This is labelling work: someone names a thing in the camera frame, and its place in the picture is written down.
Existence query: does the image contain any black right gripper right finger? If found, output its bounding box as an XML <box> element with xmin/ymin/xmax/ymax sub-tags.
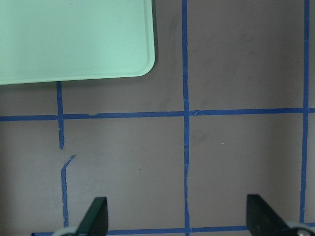
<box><xmin>246</xmin><ymin>194</ymin><xmax>315</xmax><ymax>236</ymax></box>

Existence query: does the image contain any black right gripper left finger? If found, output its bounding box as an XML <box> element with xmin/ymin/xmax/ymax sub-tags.
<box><xmin>53</xmin><ymin>197</ymin><xmax>109</xmax><ymax>236</ymax></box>

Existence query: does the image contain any mint green plastic tray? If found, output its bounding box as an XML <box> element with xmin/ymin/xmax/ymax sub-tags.
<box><xmin>0</xmin><ymin>0</ymin><xmax>156</xmax><ymax>85</ymax></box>

